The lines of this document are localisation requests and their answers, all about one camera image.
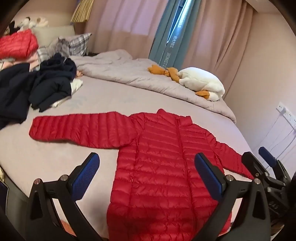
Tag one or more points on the red puffer jacket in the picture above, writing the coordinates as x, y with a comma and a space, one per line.
16, 45
161, 162

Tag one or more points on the white garment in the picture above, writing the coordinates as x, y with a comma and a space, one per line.
76, 85

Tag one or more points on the bed with grey sheet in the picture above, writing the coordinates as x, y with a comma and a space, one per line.
92, 102

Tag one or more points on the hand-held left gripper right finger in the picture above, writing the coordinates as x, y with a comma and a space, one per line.
208, 176

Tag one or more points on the blue curtain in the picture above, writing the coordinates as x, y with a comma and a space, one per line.
168, 34

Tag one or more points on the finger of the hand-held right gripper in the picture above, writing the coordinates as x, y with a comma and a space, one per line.
266, 156
249, 160

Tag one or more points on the black coat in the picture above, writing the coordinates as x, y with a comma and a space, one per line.
13, 92

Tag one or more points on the straw hat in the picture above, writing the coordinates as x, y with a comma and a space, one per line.
81, 11

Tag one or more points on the folded red puffer jacket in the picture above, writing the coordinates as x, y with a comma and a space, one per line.
16, 45

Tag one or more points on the grey plaid pillow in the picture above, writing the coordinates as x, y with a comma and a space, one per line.
77, 44

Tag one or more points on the navy blue garment pile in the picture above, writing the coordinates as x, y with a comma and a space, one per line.
54, 78

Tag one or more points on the pink clothes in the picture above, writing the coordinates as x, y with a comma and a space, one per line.
30, 60

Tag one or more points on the white goose plush toy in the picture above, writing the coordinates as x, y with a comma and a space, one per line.
201, 81

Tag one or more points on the pink curtain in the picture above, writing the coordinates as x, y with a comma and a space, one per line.
124, 25
215, 39

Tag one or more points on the white power strip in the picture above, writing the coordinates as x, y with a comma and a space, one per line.
286, 113

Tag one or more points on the white plush toys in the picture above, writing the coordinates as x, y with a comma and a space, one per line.
37, 22

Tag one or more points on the grey duvet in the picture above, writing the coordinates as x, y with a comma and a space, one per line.
138, 76

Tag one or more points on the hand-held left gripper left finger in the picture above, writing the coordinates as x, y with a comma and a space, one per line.
86, 176

